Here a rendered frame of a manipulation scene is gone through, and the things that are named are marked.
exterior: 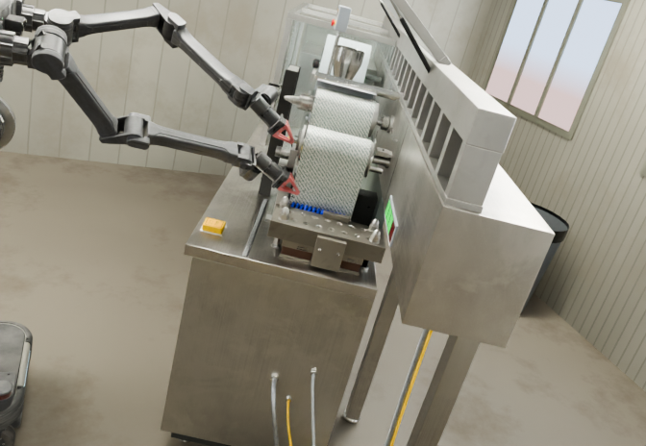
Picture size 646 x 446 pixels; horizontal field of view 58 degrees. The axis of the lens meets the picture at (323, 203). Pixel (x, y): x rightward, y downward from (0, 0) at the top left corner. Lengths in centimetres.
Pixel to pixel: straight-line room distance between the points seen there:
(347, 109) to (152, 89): 280
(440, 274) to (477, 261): 8
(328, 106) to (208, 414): 125
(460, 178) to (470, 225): 11
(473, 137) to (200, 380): 144
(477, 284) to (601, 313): 303
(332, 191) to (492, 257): 93
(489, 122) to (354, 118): 112
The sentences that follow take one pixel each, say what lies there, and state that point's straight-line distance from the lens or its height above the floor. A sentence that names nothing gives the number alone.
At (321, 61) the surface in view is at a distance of 306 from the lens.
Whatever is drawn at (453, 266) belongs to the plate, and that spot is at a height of 131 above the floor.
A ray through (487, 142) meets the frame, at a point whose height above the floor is 159.
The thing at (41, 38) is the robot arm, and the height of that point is 150.
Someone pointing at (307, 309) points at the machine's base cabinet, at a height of 77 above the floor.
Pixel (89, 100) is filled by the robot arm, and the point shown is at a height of 133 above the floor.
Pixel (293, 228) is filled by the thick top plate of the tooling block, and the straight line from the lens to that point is 197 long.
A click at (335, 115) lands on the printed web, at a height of 133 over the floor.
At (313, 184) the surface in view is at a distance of 211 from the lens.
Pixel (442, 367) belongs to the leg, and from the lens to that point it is 157.
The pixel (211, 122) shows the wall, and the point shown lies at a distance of 500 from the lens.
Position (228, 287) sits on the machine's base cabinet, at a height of 78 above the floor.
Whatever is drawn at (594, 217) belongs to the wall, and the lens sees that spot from 440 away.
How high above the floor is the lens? 183
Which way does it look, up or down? 21 degrees down
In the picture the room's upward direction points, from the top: 15 degrees clockwise
